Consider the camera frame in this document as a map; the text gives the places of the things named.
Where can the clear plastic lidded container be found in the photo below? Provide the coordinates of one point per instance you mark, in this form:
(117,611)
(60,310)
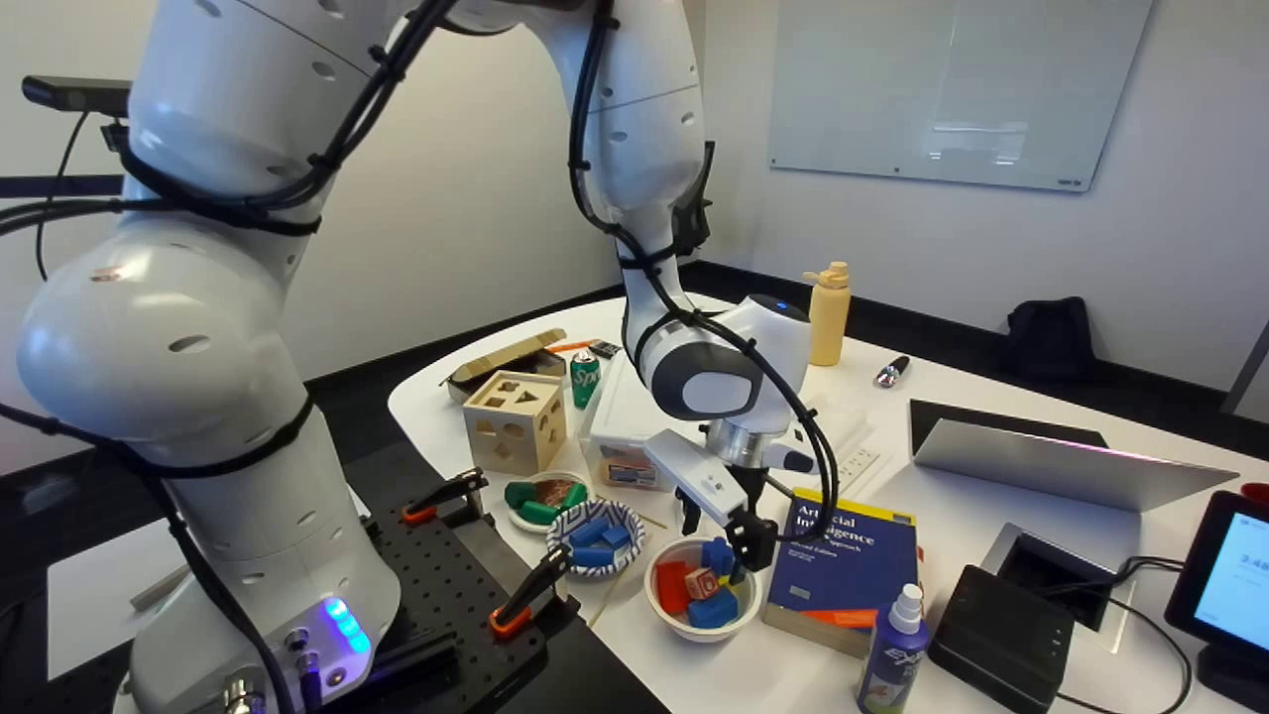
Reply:
(622,430)

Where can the black marker pen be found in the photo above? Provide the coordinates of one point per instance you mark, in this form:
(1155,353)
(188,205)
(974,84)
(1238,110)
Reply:
(892,372)

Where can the wall whiteboard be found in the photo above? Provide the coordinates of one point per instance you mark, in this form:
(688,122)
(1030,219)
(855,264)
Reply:
(955,84)

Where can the red block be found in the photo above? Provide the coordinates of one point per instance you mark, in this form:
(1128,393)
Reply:
(675,590)

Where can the black box device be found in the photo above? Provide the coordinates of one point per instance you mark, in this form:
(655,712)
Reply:
(999,640)

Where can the brown speckled toy piece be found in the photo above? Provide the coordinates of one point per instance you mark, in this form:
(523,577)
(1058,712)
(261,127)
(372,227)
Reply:
(551,492)

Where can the white paper pad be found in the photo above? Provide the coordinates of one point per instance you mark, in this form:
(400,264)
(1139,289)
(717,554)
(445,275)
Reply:
(852,424)

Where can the black flat tablet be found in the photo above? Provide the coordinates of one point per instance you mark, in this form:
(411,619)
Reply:
(955,420)

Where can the blue white patterned plate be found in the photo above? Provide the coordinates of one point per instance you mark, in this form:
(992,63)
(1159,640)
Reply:
(596,574)

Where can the grey framed black device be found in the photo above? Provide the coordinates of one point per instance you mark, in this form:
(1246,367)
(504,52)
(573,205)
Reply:
(1058,577)

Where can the black tablet lit screen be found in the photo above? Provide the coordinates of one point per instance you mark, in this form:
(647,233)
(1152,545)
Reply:
(1233,590)

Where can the black backpack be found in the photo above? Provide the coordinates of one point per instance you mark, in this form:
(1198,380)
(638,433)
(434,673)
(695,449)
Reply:
(1049,342)

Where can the blue yellow book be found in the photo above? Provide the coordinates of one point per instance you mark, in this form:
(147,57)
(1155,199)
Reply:
(855,569)

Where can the black orange clamp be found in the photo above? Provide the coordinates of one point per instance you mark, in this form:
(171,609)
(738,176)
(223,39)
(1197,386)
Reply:
(445,492)
(535,590)

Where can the white paper sheet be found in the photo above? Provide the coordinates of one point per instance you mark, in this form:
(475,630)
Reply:
(100,597)

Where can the green toy piece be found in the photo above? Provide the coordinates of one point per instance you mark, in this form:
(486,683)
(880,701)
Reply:
(573,498)
(531,509)

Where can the large white bowl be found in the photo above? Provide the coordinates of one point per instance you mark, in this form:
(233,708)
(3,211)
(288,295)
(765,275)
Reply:
(662,630)

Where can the blue spray bottle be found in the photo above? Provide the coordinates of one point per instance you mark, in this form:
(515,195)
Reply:
(894,659)

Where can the black office chair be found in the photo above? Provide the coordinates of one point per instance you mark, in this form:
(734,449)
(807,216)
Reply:
(708,199)

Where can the small blue block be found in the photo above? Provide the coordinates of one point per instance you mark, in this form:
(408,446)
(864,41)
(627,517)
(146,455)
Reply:
(717,558)

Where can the silver laptop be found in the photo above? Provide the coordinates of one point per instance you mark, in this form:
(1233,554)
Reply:
(1058,468)

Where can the large blue block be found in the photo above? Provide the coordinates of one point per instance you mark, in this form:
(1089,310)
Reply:
(717,609)

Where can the white remote keypad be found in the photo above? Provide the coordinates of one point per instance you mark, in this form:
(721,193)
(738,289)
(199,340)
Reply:
(860,475)

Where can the wooden shape sorter box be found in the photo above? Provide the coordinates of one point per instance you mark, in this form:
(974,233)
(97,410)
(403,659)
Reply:
(518,430)

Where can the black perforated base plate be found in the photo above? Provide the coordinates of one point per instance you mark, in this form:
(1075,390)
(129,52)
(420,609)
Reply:
(449,597)

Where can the black camera on stand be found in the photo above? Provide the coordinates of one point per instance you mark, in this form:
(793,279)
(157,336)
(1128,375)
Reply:
(75,98)

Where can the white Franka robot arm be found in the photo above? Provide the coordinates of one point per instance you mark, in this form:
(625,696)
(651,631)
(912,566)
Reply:
(171,331)

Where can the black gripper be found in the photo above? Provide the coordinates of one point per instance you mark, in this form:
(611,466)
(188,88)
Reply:
(750,498)

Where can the blue toy piece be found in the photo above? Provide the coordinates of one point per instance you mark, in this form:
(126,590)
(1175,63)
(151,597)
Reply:
(596,558)
(596,533)

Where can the small white bowl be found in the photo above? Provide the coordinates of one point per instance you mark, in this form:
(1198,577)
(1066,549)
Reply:
(518,524)

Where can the tan drink bottle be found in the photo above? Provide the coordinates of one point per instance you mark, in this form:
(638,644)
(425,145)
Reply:
(826,318)

